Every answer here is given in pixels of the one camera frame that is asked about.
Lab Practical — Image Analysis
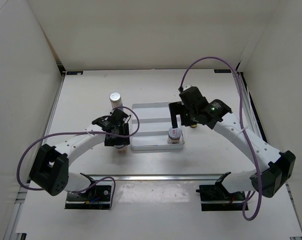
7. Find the white shaker bottle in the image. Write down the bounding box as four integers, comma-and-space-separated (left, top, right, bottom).
109, 92, 123, 109

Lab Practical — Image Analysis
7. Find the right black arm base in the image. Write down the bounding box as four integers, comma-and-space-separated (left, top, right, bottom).
196, 172, 246, 212

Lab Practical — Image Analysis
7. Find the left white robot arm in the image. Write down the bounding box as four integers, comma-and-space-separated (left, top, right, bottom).
29, 109, 130, 200

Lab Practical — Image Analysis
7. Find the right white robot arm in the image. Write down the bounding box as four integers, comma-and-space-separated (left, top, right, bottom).
169, 86, 296, 200

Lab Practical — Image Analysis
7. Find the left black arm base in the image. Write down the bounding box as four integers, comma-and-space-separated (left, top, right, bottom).
64, 173, 116, 210

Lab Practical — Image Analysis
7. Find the white divided tray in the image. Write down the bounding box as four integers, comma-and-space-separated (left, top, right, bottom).
130, 102, 185, 151

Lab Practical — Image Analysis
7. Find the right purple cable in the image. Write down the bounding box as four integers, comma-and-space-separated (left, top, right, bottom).
178, 56, 263, 222

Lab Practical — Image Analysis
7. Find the purple cable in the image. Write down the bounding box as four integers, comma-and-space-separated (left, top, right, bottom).
178, 56, 263, 222
16, 106, 141, 208

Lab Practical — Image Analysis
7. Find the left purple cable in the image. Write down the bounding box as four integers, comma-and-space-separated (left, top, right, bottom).
16, 106, 141, 208

